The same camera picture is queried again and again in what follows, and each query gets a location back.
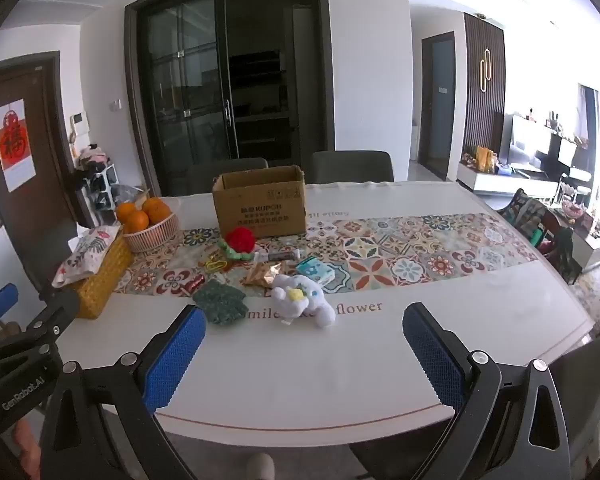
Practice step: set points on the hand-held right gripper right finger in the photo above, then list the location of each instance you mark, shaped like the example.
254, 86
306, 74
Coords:
432, 355

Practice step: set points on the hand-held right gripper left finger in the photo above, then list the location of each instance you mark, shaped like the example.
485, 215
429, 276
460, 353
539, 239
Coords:
177, 355

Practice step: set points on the dark green plush toy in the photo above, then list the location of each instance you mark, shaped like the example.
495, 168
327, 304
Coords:
220, 302

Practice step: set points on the red patterned small packet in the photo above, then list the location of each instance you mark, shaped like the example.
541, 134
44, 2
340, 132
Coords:
191, 282

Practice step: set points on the white plush toy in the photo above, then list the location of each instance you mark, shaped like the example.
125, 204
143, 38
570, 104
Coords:
310, 307

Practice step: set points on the blue tissue packet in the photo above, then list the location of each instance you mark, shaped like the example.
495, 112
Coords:
316, 271

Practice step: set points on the brown cardboard box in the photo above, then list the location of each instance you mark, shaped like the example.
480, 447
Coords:
260, 210

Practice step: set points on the person's left hand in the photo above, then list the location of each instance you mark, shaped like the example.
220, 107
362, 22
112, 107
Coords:
24, 437

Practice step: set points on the yellow woven tissue box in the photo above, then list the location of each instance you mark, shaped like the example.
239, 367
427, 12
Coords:
102, 282

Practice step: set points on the floral fabric cover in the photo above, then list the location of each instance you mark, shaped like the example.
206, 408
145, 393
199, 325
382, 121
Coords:
87, 255

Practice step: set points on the white slatted fruit basket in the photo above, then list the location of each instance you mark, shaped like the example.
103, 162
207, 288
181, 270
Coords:
150, 240

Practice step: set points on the gold foil wrapper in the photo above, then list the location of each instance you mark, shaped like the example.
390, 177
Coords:
260, 275

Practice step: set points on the pile of oranges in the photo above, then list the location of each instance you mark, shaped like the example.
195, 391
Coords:
137, 221

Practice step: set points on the white shoe rack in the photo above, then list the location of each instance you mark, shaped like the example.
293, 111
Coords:
97, 190

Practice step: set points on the red plush toy green leaves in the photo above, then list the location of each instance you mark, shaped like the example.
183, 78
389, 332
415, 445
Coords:
239, 239

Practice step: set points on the grey plastic bag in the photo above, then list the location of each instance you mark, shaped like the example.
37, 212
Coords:
130, 194

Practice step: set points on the brown entrance door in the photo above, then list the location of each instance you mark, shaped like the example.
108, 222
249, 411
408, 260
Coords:
45, 170

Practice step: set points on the small grey tube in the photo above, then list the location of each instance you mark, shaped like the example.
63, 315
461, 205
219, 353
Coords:
280, 256

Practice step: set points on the pile of clothes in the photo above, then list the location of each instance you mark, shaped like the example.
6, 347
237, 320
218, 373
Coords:
92, 157

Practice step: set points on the dark grey dining chair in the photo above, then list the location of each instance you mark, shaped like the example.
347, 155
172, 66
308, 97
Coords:
352, 166
590, 365
230, 170

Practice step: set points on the red and white door poster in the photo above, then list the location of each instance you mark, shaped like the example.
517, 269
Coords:
15, 145

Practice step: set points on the chair with patterned cushion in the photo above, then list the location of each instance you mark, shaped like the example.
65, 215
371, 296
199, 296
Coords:
525, 215

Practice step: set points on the white television cabinet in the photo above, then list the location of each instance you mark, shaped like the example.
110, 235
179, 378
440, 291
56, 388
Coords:
510, 184

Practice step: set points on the yellow gift bags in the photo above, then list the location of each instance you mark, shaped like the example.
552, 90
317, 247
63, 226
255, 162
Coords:
485, 157

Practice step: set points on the flat screen television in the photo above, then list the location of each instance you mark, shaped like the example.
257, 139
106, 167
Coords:
530, 145

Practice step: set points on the dark framed interior door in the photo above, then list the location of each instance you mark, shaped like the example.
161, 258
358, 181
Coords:
437, 105

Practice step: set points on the dark glass sliding door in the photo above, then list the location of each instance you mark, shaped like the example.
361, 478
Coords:
230, 85

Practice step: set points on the white wall intercom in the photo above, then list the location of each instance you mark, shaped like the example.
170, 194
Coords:
78, 122

